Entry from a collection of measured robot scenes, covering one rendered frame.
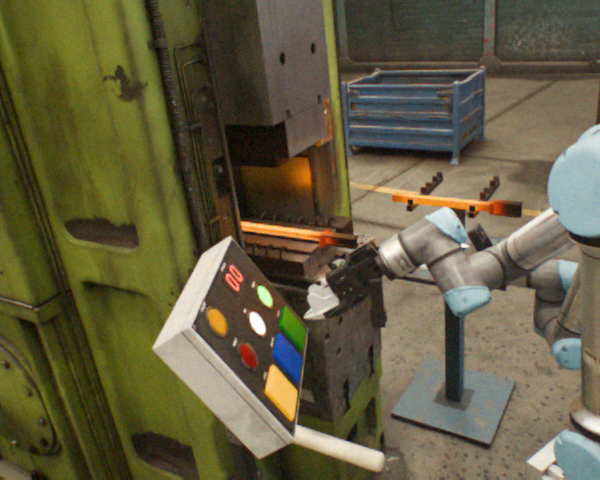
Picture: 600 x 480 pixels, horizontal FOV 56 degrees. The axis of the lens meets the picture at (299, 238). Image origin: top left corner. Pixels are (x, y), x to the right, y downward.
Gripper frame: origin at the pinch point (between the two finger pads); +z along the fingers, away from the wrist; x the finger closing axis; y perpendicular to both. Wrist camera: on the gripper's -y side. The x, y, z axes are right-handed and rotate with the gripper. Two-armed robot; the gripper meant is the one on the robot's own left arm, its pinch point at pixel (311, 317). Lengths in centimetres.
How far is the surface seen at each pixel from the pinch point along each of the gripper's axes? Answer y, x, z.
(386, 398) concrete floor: -97, -94, 39
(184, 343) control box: 20.4, 27.1, 7.8
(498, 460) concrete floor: -116, -59, 5
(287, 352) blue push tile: 0.8, 9.7, 4.5
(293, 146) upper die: 24.8, -37.5, -9.2
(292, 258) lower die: -0.4, -38.1, 10.0
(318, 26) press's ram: 43, -54, -29
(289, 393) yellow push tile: -1.5, 19.2, 4.5
